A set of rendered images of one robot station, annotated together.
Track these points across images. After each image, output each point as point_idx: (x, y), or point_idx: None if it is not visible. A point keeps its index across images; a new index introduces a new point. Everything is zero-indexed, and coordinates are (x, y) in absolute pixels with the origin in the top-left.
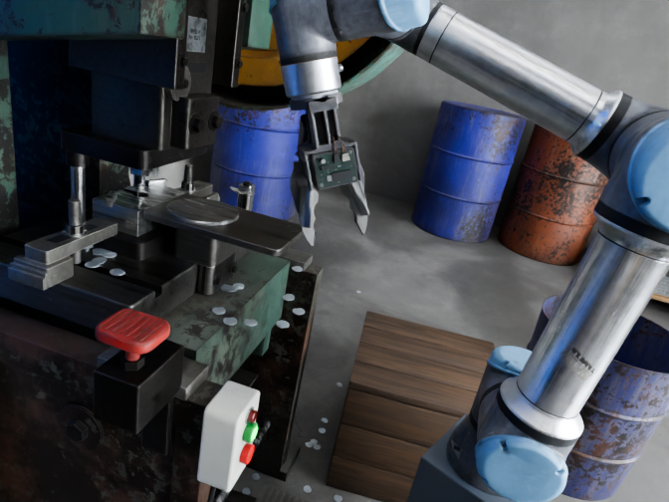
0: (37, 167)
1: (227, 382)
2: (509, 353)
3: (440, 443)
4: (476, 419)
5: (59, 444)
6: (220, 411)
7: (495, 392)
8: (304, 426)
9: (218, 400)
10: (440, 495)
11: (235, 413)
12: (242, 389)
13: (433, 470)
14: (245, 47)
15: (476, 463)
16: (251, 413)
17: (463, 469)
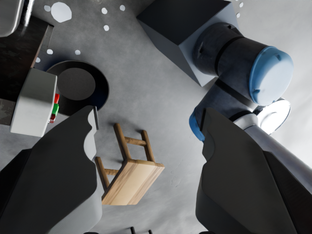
0: None
1: (18, 106)
2: (270, 76)
3: (196, 34)
4: (218, 63)
5: None
6: (24, 133)
7: (230, 100)
8: None
9: (17, 126)
10: (179, 55)
11: (37, 134)
12: (35, 111)
13: (181, 52)
14: None
15: (189, 122)
16: (50, 122)
17: (196, 62)
